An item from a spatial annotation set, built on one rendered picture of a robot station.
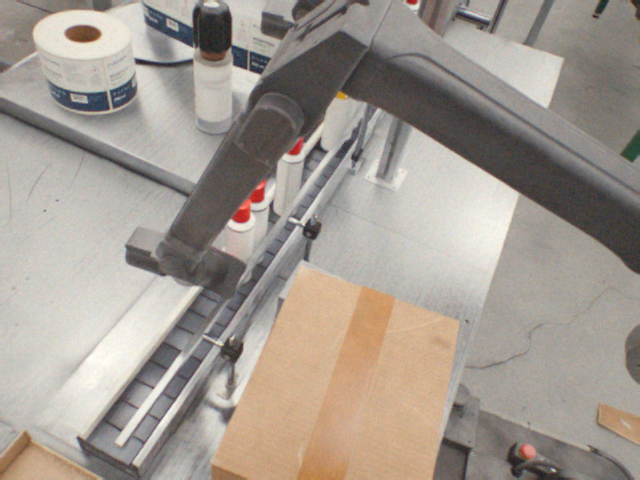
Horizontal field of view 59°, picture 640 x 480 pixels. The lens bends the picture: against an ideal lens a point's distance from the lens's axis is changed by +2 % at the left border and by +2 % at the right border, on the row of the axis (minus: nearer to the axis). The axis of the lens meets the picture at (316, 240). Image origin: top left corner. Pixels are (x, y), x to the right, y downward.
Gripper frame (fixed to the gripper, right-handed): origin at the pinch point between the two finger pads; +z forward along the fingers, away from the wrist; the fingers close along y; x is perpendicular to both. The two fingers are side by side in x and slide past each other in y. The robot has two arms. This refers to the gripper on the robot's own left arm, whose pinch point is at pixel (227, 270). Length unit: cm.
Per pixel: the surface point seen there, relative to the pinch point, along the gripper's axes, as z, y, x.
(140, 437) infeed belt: -14.7, -3.0, 27.0
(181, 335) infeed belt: -3.6, 1.5, 13.3
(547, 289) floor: 146, -86, -36
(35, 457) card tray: -15.9, 10.1, 36.3
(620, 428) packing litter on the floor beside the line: 114, -117, 2
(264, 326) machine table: 7.3, -9.3, 7.3
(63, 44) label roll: 13, 58, -28
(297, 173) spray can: 8.3, -2.2, -22.4
